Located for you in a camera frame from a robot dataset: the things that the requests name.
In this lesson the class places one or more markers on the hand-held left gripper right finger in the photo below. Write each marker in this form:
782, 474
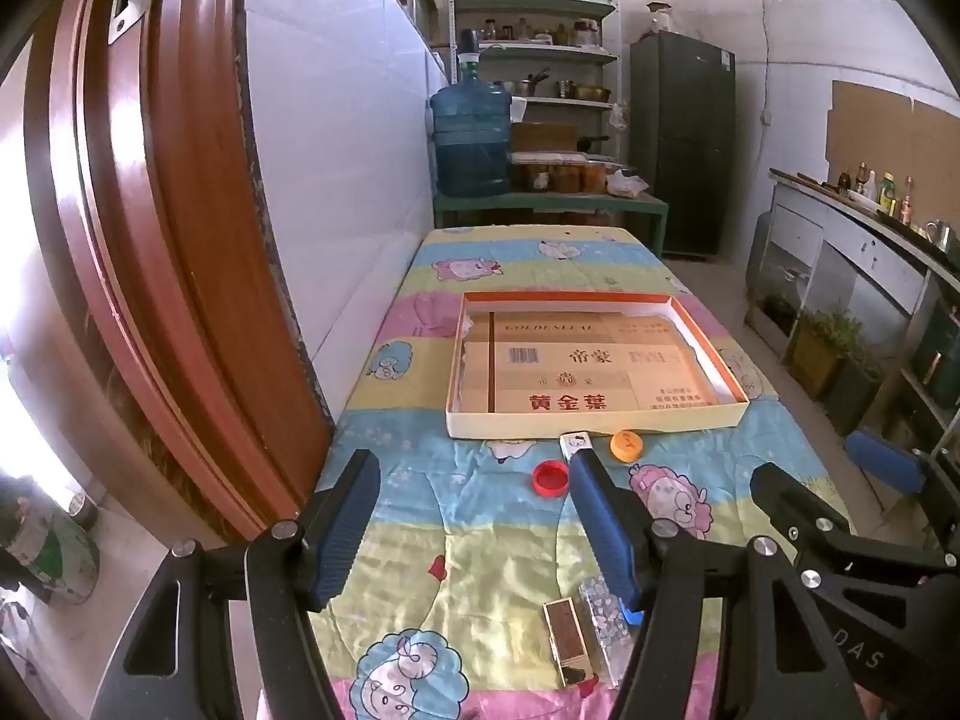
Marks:
609, 536

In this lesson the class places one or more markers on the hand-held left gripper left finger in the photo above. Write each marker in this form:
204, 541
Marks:
345, 529

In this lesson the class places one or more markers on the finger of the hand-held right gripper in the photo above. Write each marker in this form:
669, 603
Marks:
787, 499

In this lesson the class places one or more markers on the silver glitter case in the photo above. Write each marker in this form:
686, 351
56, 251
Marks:
604, 615

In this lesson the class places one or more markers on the red bottle cap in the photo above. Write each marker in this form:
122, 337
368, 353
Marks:
551, 480

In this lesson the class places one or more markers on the blue bottle cap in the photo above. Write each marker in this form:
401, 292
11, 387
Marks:
634, 619

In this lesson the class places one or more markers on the orange bottle cap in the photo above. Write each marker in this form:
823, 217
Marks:
625, 445

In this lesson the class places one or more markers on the white cartoon printed case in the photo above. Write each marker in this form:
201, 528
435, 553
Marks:
576, 444

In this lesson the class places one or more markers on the brown and gold case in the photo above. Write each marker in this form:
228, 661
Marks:
568, 641

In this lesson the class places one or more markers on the shallow cardboard box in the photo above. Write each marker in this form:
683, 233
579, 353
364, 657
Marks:
570, 367

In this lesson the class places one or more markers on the blue stool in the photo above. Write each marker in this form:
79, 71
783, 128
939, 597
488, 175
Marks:
881, 461

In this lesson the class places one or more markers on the cartoon printed blanket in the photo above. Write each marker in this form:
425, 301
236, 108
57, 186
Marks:
487, 517

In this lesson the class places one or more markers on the potted green plant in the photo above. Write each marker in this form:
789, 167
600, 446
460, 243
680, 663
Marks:
821, 352
855, 390

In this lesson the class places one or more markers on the grey gas cylinder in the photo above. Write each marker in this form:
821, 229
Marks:
759, 255

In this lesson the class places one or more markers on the grey kitchen counter cabinet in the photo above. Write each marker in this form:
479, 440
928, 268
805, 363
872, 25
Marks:
847, 240

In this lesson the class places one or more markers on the stained paint bucket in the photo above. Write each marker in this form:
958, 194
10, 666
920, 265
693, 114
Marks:
52, 555

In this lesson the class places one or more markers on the metal mug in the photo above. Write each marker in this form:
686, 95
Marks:
937, 232

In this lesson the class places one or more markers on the slim red-capped bottle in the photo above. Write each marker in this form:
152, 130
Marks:
907, 202

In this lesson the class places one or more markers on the green plastic bottle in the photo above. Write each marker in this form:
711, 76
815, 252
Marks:
887, 193

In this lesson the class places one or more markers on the white plastic bottle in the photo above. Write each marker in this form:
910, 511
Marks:
870, 186

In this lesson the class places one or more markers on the green low table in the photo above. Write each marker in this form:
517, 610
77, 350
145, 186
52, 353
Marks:
555, 204

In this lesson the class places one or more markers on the white plastic bag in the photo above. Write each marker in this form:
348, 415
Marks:
626, 184

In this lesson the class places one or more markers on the brown wooden door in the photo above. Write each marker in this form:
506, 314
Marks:
172, 202

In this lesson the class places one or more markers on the dark green refrigerator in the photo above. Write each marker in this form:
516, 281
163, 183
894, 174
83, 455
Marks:
682, 142

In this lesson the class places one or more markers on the brown cardboard carton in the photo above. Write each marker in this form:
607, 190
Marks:
544, 137

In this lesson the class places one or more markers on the blue water jug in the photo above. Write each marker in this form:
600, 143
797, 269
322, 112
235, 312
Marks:
471, 135

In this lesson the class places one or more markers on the white metal shelf rack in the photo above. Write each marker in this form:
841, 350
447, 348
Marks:
532, 6

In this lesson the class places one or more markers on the cardboard sheet on wall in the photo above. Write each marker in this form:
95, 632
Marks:
877, 127

